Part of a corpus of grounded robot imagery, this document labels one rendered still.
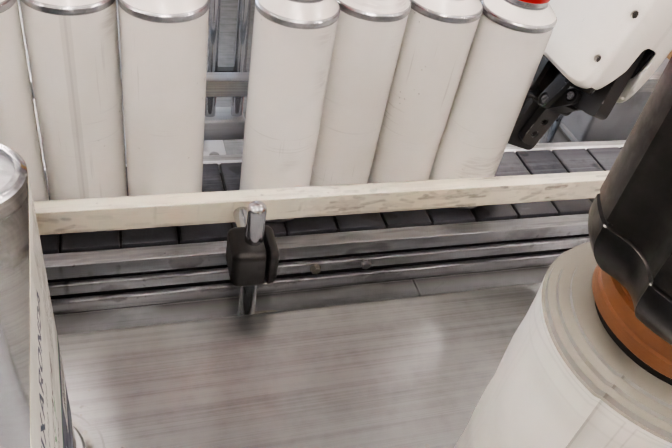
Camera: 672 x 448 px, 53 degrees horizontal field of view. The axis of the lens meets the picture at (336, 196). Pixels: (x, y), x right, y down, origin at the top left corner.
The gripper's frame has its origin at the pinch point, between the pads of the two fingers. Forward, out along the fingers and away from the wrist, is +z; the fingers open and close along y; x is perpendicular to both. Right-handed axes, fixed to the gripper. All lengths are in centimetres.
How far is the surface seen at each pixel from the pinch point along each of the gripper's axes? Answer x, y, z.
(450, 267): -2.1, 5.4, 11.8
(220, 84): -22.9, -3.2, 6.7
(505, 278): 2.9, 6.3, 11.0
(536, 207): 3.6, 3.3, 5.4
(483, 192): -3.4, 4.3, 4.8
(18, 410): -33.6, 20.8, 10.7
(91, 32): -32.8, 1.7, 3.3
